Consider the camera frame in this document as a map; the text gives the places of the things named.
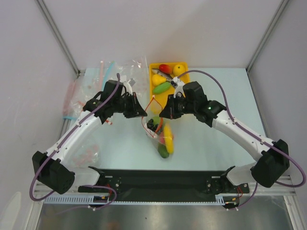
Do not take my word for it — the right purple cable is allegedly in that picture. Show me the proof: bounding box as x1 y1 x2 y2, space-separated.
174 69 304 211

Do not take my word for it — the clear pink-zipper zip bag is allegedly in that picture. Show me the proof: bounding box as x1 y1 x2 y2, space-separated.
62 80 79 121

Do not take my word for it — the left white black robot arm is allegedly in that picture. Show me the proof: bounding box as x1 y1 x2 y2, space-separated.
32 80 147 194

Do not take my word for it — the clear blue-zipper zip bag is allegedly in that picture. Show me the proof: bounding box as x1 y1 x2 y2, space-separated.
100 56 149 96

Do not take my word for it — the purple cable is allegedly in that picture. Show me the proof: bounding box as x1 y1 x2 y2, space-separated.
174 69 304 211
29 73 118 211

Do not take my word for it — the clear orange-zipper zip bag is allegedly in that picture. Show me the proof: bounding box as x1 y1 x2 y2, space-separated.
141 96 174 158

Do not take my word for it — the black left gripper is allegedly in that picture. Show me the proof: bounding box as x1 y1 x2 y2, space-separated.
112 92 147 118

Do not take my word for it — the aluminium corner post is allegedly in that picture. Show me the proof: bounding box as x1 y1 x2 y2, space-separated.
246 0 291 75
35 0 81 77

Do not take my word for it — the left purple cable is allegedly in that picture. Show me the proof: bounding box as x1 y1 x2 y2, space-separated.
29 73 118 211

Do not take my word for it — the peach toy fruit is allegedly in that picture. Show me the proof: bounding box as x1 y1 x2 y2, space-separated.
158 133 165 145

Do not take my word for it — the aluminium front rail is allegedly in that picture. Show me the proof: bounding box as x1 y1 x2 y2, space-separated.
33 174 296 197

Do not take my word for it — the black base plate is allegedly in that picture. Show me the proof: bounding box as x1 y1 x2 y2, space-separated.
78 168 249 203

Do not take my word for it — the dark toy grape bunch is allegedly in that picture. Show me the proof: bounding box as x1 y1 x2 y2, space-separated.
146 119 159 132

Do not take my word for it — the yellow plastic bin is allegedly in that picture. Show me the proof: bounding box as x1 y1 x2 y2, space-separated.
149 61 188 108

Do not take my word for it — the right aluminium corner post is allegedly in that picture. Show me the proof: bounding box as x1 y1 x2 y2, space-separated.
246 0 291 75

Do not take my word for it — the yellow toy banana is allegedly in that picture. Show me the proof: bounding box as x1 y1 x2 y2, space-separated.
163 124 174 154

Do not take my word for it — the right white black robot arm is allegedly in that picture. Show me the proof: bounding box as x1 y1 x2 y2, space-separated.
159 81 290 192

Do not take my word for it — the grey toy fish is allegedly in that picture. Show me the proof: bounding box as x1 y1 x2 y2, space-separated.
152 68 173 81

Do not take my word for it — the orange green toy mango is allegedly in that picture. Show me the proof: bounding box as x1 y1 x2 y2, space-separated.
158 144 169 159

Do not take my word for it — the green toy vegetable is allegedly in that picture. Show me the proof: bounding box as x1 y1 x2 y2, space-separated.
153 81 171 95

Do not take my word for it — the white slotted cable duct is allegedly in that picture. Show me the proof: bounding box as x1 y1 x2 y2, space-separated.
44 195 237 206

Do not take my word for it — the yellow toy orange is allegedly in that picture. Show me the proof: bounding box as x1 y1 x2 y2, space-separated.
173 64 186 77

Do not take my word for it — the left aluminium corner post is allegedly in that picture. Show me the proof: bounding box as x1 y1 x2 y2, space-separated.
35 0 81 77

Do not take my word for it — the clear small orange-zipper bag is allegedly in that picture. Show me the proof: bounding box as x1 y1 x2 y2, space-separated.
77 101 85 111

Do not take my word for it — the red toy mango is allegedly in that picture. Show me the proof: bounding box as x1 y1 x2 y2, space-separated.
159 64 173 75

